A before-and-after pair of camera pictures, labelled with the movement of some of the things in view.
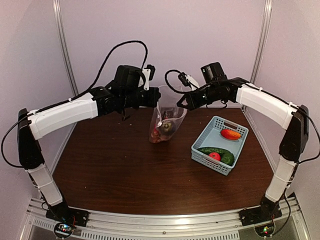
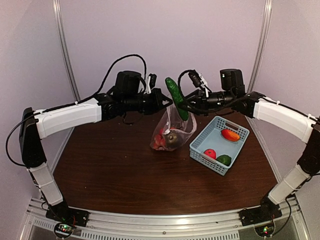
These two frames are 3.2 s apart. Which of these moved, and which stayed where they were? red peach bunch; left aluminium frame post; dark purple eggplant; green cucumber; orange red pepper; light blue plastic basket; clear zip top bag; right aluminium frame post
Moved: red peach bunch; clear zip top bag; dark purple eggplant; green cucumber
Stayed: right aluminium frame post; light blue plastic basket; orange red pepper; left aluminium frame post
